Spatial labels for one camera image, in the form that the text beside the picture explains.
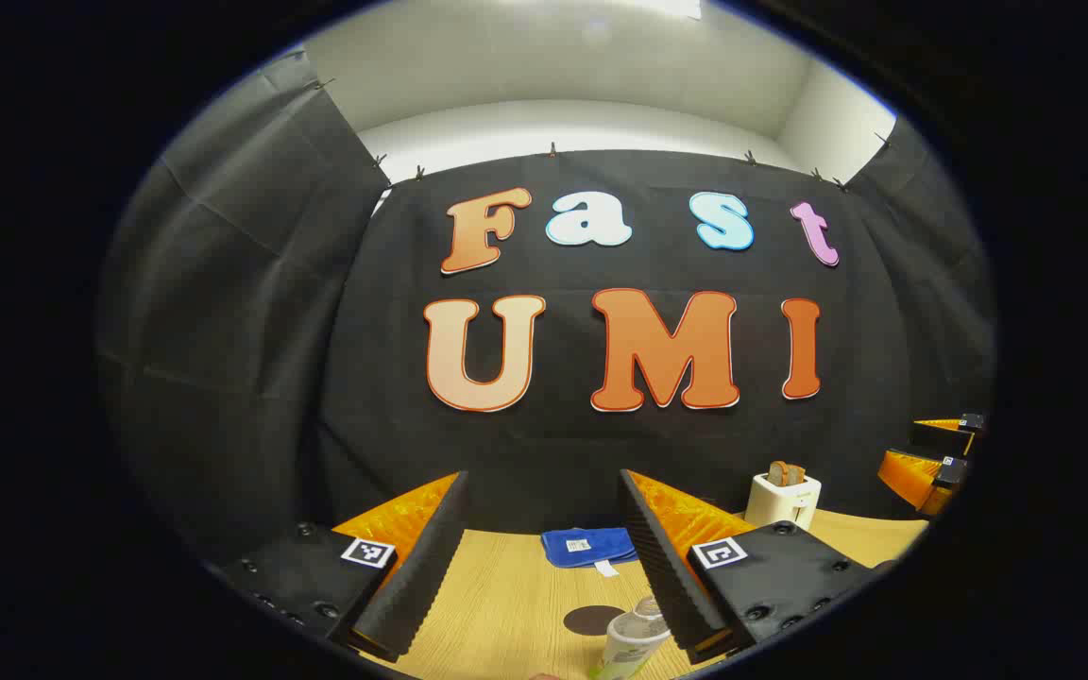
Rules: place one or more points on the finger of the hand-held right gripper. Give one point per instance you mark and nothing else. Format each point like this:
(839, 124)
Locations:
(948, 472)
(941, 436)

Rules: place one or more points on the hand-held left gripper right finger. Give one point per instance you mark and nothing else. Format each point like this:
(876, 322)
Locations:
(662, 567)

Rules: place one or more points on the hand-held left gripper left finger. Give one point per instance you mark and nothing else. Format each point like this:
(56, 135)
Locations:
(416, 576)

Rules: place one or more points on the clear water bottle white label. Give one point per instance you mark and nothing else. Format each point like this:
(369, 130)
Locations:
(634, 640)

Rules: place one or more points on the dark round coaster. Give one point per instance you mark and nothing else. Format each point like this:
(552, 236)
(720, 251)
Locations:
(589, 620)

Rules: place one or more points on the blue folded towel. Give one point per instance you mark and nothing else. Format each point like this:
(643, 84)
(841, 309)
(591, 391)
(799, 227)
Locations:
(591, 546)

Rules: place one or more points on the white toaster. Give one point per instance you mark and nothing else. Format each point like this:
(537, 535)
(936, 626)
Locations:
(780, 505)

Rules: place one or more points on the toasted bread slice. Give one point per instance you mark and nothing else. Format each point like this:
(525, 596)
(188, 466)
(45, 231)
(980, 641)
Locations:
(777, 474)
(796, 475)

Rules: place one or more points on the black backdrop cloth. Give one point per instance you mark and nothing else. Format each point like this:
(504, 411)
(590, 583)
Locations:
(553, 444)

